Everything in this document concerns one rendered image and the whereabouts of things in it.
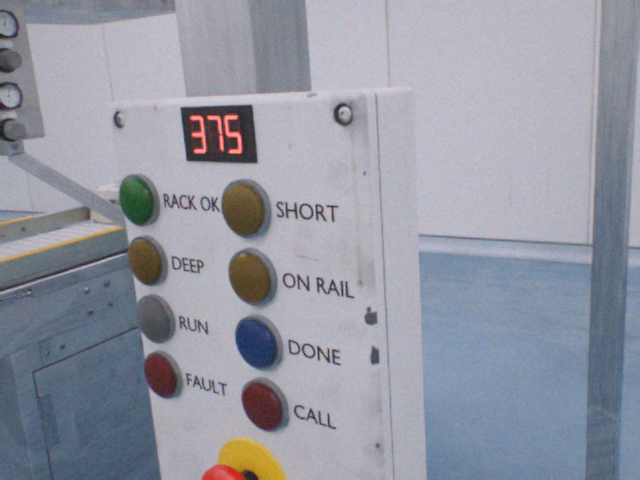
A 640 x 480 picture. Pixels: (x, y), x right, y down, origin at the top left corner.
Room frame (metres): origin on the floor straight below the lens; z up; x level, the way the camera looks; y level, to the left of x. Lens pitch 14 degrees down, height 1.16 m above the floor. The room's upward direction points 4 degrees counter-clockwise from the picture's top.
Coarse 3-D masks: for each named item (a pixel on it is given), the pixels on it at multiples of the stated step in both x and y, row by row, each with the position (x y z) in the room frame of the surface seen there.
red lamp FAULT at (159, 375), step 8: (152, 360) 0.37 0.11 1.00; (160, 360) 0.37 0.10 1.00; (144, 368) 0.37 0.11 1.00; (152, 368) 0.37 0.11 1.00; (160, 368) 0.36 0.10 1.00; (168, 368) 0.36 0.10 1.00; (152, 376) 0.37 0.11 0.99; (160, 376) 0.36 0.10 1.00; (168, 376) 0.36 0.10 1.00; (152, 384) 0.37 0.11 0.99; (160, 384) 0.36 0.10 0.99; (168, 384) 0.36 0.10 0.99; (160, 392) 0.37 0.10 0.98; (168, 392) 0.36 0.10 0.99
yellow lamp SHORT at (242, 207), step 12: (228, 192) 0.32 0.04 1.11; (240, 192) 0.32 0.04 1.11; (252, 192) 0.32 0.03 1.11; (228, 204) 0.32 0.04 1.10; (240, 204) 0.32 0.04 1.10; (252, 204) 0.32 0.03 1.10; (228, 216) 0.32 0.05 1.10; (240, 216) 0.32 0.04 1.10; (252, 216) 0.32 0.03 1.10; (240, 228) 0.32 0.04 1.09; (252, 228) 0.32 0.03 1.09
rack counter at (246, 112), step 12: (180, 108) 0.35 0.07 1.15; (192, 108) 0.34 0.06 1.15; (204, 108) 0.34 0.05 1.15; (216, 108) 0.33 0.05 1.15; (228, 108) 0.33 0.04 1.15; (240, 108) 0.32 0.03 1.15; (252, 120) 0.32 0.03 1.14; (252, 132) 0.32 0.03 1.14; (252, 144) 0.32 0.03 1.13; (192, 156) 0.34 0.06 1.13; (204, 156) 0.34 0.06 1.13; (216, 156) 0.33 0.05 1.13; (228, 156) 0.33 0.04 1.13; (240, 156) 0.33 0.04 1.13; (252, 156) 0.32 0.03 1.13
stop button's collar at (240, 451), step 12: (228, 444) 0.34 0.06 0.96; (240, 444) 0.34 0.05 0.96; (252, 444) 0.33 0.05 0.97; (228, 456) 0.34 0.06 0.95; (240, 456) 0.34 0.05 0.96; (252, 456) 0.33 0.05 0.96; (264, 456) 0.33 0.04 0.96; (240, 468) 0.34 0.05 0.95; (252, 468) 0.33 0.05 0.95; (264, 468) 0.33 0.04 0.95; (276, 468) 0.32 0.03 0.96
